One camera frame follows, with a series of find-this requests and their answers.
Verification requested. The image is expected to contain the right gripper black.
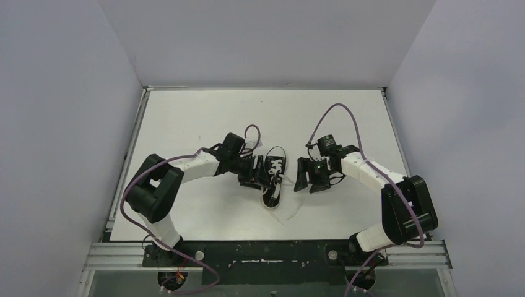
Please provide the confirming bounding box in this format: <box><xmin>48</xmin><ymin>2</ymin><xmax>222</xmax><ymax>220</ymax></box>
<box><xmin>295</xmin><ymin>157</ymin><xmax>337</xmax><ymax>194</ymax></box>

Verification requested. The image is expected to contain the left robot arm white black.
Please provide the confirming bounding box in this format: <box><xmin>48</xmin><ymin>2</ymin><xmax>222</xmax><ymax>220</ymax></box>
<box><xmin>120</xmin><ymin>132</ymin><xmax>271</xmax><ymax>264</ymax></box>

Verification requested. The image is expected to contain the white shoelace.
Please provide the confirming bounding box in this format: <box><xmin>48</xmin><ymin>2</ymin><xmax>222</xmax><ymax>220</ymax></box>
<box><xmin>261</xmin><ymin>175</ymin><xmax>305</xmax><ymax>225</ymax></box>

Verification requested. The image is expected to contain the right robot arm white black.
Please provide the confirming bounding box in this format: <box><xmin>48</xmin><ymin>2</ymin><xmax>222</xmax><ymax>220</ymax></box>
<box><xmin>294</xmin><ymin>134</ymin><xmax>438</xmax><ymax>264</ymax></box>

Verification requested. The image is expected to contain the aluminium frame rail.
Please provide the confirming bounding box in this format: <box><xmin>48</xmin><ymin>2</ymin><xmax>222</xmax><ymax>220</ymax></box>
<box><xmin>83</xmin><ymin>241</ymin><xmax>452</xmax><ymax>271</ymax></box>

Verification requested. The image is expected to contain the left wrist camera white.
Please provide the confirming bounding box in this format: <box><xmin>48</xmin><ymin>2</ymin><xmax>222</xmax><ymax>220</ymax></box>
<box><xmin>245</xmin><ymin>138</ymin><xmax>263</xmax><ymax>149</ymax></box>

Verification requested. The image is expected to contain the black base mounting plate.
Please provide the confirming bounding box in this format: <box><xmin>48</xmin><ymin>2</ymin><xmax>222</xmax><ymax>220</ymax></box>
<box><xmin>141</xmin><ymin>239</ymin><xmax>388</xmax><ymax>286</ymax></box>

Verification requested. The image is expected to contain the black white canvas sneaker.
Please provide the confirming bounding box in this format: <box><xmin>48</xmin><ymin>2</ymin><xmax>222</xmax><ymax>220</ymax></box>
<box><xmin>262</xmin><ymin>145</ymin><xmax>287</xmax><ymax>209</ymax></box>

